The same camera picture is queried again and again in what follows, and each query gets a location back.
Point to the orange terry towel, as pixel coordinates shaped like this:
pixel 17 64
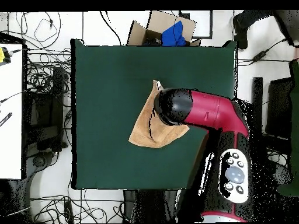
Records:
pixel 144 130

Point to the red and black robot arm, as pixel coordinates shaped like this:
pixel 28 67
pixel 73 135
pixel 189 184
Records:
pixel 210 109

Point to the brown cardboard box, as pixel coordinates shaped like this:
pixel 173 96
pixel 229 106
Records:
pixel 140 35

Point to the dark green table cloth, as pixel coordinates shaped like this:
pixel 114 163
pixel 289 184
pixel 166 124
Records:
pixel 105 93

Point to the blue cloth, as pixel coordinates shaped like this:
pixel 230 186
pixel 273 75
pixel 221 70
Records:
pixel 172 35

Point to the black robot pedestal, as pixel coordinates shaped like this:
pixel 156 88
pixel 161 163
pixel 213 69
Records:
pixel 149 205

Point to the yellow and black device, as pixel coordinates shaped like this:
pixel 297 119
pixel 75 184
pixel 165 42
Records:
pixel 3 56

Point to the black equipment stand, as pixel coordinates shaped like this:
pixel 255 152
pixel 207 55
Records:
pixel 278 109
pixel 46 112

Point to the white desk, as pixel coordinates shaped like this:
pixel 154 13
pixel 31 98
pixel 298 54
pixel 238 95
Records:
pixel 10 116

